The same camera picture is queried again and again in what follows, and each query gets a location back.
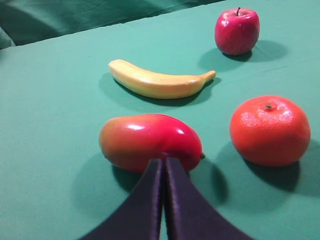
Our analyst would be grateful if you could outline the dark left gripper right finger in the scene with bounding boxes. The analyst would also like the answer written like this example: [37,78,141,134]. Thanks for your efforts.
[164,158,252,240]

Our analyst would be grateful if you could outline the red apple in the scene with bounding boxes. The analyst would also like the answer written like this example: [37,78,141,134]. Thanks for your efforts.
[214,7,260,56]

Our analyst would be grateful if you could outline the green backdrop cloth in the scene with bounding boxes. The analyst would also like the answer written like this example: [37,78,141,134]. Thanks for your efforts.
[0,0,211,49]

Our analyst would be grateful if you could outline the red mango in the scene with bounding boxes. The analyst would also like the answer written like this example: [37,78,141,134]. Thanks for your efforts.
[99,114,205,173]

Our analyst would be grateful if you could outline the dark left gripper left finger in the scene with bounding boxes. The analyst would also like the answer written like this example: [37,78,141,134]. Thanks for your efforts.
[81,159,164,240]

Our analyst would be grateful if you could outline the orange tangerine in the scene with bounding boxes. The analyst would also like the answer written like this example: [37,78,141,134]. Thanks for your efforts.
[229,95,311,167]

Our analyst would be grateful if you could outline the yellow banana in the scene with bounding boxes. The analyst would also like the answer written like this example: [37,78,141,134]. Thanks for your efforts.
[108,59,217,99]

